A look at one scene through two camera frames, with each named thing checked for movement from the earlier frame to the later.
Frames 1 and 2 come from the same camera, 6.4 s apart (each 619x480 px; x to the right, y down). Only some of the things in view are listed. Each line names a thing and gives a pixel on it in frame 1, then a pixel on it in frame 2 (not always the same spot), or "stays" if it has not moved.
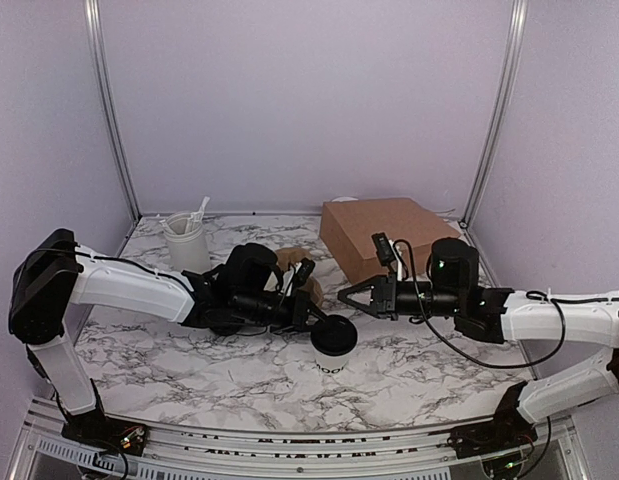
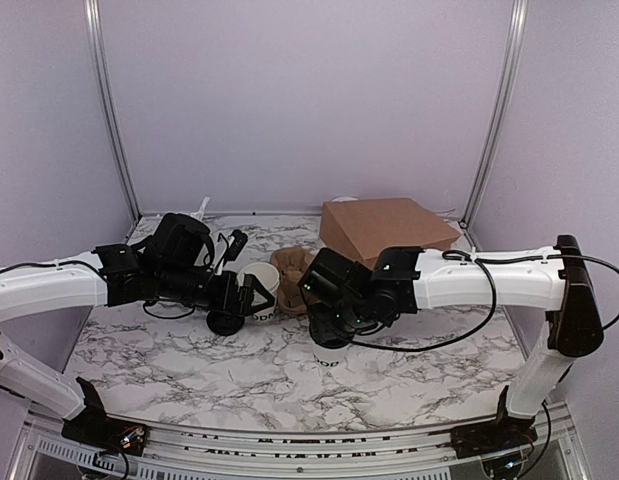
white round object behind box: [344, 198] stays
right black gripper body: [388, 305] → [319, 317]
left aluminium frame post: [94, 11] stays
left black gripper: [301, 306] → [240, 305]
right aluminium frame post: [498, 116] stays
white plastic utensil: [198, 216] stays
